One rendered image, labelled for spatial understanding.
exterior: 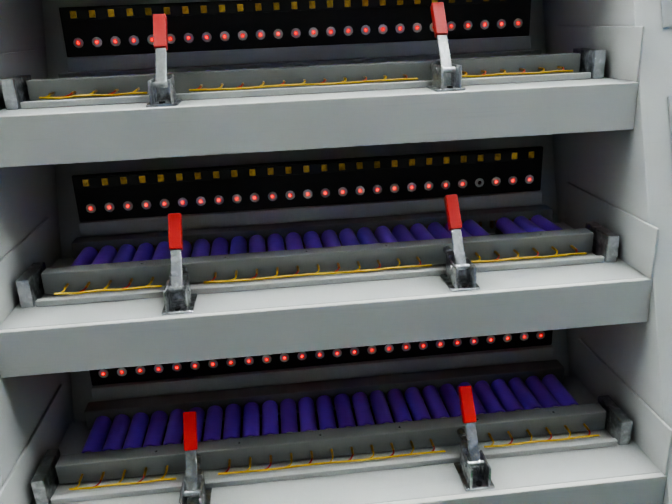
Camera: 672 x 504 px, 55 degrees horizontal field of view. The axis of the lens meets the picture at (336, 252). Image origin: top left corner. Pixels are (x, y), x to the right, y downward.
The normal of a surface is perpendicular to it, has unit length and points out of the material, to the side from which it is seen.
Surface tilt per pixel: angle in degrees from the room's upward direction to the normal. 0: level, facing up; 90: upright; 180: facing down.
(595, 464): 19
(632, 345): 90
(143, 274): 109
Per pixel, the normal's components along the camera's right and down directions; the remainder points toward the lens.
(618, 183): -0.99, 0.07
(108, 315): -0.04, -0.94
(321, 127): 0.11, 0.33
